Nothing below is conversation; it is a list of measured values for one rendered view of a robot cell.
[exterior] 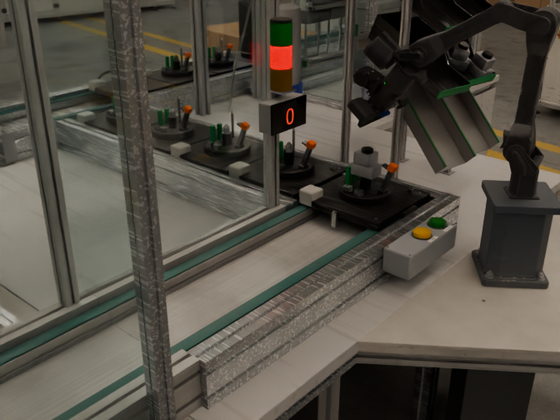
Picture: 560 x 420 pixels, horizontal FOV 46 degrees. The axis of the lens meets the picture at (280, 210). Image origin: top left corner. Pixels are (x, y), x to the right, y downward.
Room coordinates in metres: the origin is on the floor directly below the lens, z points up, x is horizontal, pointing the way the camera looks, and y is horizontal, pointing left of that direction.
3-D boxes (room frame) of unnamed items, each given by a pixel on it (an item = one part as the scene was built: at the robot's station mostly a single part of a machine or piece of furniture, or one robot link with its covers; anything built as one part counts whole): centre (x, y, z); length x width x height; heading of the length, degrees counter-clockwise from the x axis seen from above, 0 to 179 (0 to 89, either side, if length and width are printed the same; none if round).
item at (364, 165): (1.54, -0.21, 1.06); 0.08 x 0.04 x 0.07; 49
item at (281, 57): (1.47, 0.00, 1.33); 0.05 x 0.05 x 0.05
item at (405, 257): (1.33, -0.32, 0.93); 0.21 x 0.07 x 0.06; 139
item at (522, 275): (1.34, -0.54, 0.96); 0.15 x 0.15 x 0.20; 85
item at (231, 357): (1.23, -0.15, 0.91); 0.89 x 0.06 x 0.11; 139
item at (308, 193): (1.53, -0.08, 0.97); 0.05 x 0.05 x 0.04; 49
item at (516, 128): (1.35, -0.52, 1.30); 0.07 x 0.06 x 0.32; 151
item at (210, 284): (1.33, 0.00, 0.91); 0.84 x 0.28 x 0.10; 139
